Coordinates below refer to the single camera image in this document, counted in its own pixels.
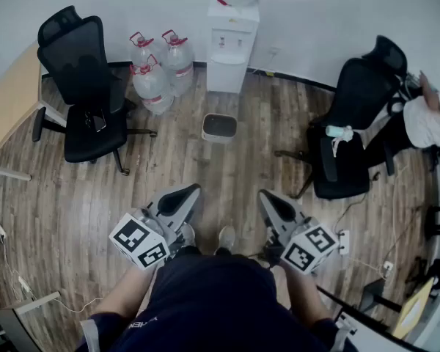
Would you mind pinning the yellow board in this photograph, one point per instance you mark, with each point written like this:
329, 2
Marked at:
414, 306

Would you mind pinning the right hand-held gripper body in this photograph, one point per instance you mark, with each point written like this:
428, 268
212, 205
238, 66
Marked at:
308, 248

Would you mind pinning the person's right grey shoe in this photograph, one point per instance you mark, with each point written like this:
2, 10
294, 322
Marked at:
226, 237

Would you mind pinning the black phone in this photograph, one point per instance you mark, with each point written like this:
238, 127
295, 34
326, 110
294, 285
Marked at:
95, 120

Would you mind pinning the white power strip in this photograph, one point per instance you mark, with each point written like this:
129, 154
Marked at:
344, 242
1, 231

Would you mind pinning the small beige waste bin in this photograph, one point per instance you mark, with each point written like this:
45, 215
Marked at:
219, 127

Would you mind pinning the pale green bottle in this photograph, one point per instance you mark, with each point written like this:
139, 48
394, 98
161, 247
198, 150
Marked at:
335, 131

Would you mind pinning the white power adapter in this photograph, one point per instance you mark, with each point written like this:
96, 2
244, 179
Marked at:
388, 266

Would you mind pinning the person's left forearm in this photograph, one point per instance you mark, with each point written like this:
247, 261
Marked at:
124, 292

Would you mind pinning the black edged desk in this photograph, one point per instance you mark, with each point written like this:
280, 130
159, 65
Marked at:
366, 321

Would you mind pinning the clear red-capped water jug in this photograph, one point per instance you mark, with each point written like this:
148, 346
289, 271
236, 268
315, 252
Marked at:
177, 64
152, 88
141, 50

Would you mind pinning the person's right forearm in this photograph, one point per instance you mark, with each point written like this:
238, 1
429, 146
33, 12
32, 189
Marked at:
304, 295

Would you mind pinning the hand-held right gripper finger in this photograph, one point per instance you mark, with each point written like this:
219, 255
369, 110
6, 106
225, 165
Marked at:
276, 218
287, 204

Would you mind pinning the black mesh office chair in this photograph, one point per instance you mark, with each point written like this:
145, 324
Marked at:
355, 123
88, 97

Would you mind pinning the person's dark navy shirt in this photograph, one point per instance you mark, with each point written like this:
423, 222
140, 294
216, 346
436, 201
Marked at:
220, 306

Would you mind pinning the light wooden desk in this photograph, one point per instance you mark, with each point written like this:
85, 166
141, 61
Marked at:
11, 101

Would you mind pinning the white water dispenser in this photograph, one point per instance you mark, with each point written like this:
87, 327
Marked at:
229, 46

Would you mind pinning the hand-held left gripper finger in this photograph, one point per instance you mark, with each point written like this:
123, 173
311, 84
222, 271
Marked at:
177, 193
183, 213

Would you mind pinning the grey metal desk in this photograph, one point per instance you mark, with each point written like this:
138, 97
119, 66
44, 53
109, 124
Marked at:
18, 317

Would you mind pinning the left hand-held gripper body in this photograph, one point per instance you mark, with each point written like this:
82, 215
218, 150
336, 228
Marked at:
137, 238

